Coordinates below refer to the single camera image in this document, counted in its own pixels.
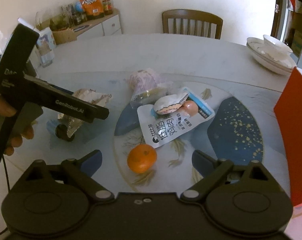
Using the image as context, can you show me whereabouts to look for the chicken breast pouch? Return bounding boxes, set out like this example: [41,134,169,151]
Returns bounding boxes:
[137,87,215,148]

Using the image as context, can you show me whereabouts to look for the white bowl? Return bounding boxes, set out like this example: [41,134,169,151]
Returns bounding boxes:
[263,35,293,55]

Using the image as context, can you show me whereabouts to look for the pink patterned snack packet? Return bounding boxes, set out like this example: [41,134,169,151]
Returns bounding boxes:
[127,68,173,107]

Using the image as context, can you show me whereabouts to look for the orange tangerine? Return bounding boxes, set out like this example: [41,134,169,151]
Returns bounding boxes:
[127,144,157,174]

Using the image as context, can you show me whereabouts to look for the stacked white plates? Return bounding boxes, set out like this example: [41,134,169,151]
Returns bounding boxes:
[246,37,297,75]

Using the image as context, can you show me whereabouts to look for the left hand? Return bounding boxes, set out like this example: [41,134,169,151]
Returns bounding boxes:
[0,95,34,159]

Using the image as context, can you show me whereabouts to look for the red cardboard box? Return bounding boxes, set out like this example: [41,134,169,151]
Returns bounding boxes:
[274,67,302,207]

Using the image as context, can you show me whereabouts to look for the orange snack bag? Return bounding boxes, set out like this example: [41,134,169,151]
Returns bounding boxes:
[79,0,104,20]

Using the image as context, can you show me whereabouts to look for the brown wooden chair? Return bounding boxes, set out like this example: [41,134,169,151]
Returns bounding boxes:
[162,9,223,40]

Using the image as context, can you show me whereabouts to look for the white side cabinet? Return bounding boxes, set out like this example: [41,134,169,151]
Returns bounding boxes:
[51,8,123,45]

